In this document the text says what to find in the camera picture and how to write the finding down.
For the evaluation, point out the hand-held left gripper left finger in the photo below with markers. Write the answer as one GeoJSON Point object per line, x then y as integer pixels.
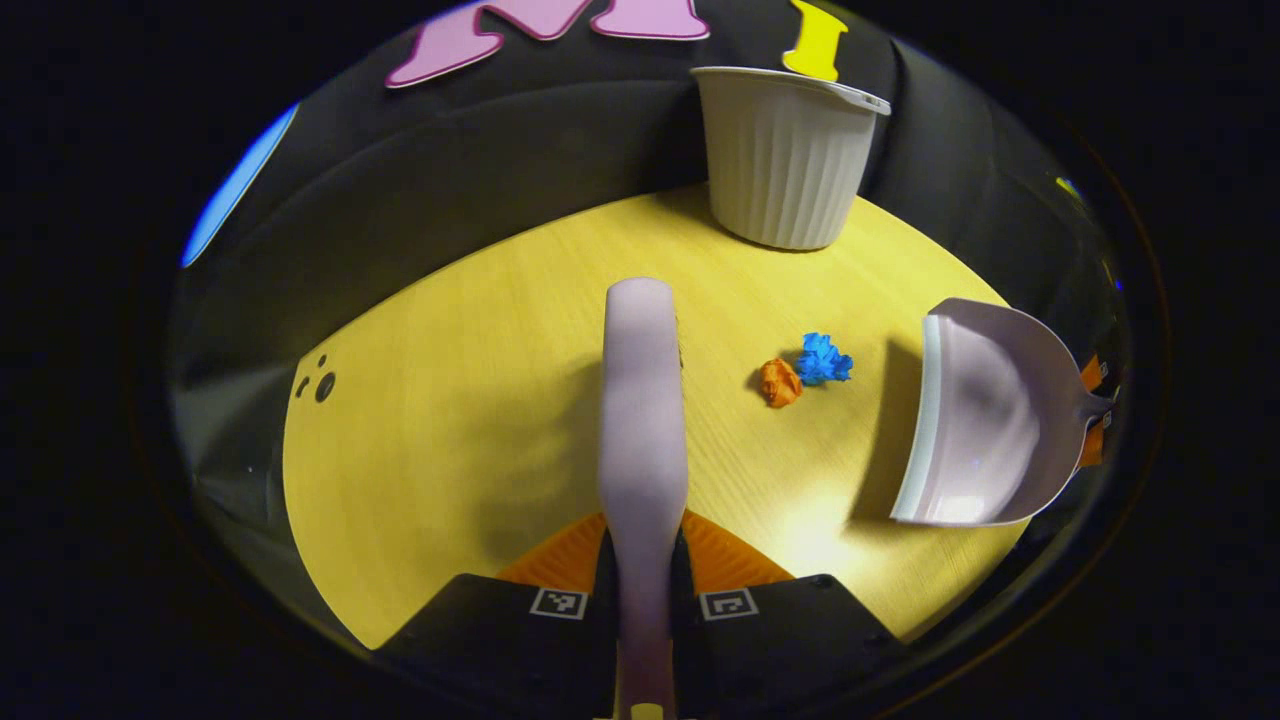
{"type": "Point", "coordinates": [500, 640]}

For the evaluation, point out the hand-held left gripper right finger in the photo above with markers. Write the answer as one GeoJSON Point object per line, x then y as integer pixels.
{"type": "Point", "coordinates": [780, 640]}

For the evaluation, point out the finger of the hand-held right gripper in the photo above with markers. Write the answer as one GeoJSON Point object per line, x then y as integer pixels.
{"type": "Point", "coordinates": [1094, 373]}
{"type": "Point", "coordinates": [1095, 440]}

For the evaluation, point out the pale lilac dustpan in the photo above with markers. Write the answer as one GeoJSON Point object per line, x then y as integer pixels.
{"type": "Point", "coordinates": [990, 420]}

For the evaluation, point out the orange paper trash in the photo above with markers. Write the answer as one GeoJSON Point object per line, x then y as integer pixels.
{"type": "Point", "coordinates": [781, 383]}

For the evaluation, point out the pale lilac small broom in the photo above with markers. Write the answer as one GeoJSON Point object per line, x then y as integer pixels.
{"type": "Point", "coordinates": [640, 420]}

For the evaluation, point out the blue paper trash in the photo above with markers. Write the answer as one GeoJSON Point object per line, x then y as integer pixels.
{"type": "Point", "coordinates": [823, 360]}

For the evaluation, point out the white ribbed garbage bin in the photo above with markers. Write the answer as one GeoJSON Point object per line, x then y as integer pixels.
{"type": "Point", "coordinates": [785, 170]}

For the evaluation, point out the wooden desktop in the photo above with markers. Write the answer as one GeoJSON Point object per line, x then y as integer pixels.
{"type": "Point", "coordinates": [450, 450]}

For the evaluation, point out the black backdrop cloth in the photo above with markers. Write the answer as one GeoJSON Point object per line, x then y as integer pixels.
{"type": "Point", "coordinates": [450, 170]}

